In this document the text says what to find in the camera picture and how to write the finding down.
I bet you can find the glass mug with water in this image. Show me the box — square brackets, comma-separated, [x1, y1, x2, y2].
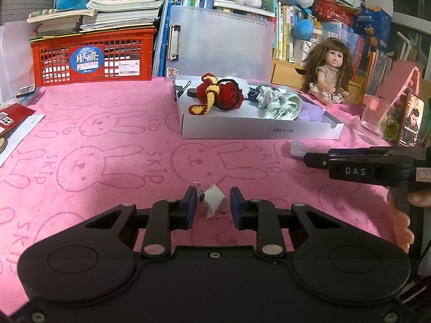
[358, 94, 399, 145]

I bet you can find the red plastic basket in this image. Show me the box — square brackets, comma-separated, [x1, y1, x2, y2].
[30, 27, 156, 86]

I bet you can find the clear plastic film piece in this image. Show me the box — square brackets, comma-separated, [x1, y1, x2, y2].
[289, 141, 319, 160]

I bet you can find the red booklet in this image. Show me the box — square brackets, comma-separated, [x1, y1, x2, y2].
[0, 104, 35, 136]

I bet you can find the black binder clip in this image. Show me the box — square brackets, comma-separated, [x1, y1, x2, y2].
[175, 80, 192, 99]

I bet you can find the small white paper tag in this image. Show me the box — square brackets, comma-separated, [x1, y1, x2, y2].
[194, 181, 229, 219]

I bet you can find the photo card phone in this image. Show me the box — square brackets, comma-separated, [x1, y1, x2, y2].
[397, 93, 425, 147]

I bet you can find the long-haired baby doll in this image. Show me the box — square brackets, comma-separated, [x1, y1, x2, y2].
[302, 37, 354, 107]

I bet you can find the red basket on shelf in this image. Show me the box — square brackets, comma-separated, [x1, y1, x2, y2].
[311, 0, 354, 27]

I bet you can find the pink rabbit-print table cloth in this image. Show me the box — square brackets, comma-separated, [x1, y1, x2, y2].
[1, 78, 393, 314]

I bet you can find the blue floral fabric pouch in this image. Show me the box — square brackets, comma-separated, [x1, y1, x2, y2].
[247, 85, 279, 101]

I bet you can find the translucent clipboard folder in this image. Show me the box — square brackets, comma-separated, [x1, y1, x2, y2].
[166, 5, 274, 82]

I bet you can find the person's right hand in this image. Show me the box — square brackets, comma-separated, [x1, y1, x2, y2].
[387, 189, 431, 253]

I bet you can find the stack of books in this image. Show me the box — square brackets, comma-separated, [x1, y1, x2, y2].
[26, 0, 164, 38]

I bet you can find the silver cardboard tray box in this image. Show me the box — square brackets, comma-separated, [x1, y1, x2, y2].
[176, 91, 344, 140]

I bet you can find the green patterned cloth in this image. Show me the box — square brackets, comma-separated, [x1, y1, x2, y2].
[256, 86, 303, 121]

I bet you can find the red yellow crochet toy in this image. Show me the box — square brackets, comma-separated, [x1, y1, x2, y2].
[189, 73, 245, 116]

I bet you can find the row of upright books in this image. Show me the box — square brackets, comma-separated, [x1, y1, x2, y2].
[152, 0, 393, 77]

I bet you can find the black disc in tray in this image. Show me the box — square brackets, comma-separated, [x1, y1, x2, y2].
[187, 88, 197, 98]

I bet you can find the purple plush toy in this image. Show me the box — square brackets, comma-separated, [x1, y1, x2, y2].
[295, 102, 325, 122]

